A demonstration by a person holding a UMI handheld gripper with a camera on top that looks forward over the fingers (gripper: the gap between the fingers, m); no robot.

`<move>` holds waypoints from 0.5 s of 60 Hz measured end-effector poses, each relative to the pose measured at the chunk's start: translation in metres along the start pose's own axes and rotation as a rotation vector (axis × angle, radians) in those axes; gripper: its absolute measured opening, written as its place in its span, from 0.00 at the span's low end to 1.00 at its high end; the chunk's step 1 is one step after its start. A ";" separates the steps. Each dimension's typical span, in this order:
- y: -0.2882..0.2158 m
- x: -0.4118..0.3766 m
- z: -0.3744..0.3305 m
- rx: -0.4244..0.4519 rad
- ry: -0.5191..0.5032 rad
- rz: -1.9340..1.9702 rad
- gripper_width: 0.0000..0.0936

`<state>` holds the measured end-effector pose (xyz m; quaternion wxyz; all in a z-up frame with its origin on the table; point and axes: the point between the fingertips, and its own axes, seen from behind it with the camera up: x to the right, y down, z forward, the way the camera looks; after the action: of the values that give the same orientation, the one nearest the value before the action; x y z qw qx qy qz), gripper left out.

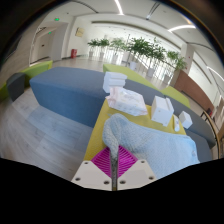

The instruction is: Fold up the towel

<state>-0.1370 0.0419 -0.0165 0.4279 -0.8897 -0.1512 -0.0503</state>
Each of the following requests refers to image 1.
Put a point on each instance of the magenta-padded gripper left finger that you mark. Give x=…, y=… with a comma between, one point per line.
x=89, y=175

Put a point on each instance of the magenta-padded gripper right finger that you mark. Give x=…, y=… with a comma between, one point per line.
x=136, y=175

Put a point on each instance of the light blue towel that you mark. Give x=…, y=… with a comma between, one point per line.
x=160, y=146

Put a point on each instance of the small white tube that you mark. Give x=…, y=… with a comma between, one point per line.
x=176, y=124

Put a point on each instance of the large white box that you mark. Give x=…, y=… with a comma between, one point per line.
x=161, y=111

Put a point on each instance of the clear plastic wipes pack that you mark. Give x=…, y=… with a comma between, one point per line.
x=128, y=101

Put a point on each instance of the long blue-grey bench seat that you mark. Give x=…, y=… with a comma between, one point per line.
x=66, y=90

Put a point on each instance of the yellow-green bench seat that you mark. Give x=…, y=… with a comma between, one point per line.
x=128, y=73
x=3, y=92
x=176, y=96
x=38, y=69

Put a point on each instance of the dark grey ottoman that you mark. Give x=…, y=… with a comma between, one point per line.
x=16, y=86

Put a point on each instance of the red bin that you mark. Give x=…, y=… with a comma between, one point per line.
x=73, y=53

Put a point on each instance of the row of potted plants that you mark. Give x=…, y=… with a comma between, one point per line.
x=146, y=50

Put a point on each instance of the ceiling strip lights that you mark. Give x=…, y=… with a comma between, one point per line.
x=181, y=27

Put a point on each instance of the green exit sign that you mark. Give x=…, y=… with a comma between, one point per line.
x=57, y=19

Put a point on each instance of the wooden bench black frame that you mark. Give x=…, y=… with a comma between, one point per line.
x=213, y=128

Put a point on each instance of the framed wall picture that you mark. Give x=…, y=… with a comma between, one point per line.
x=80, y=32

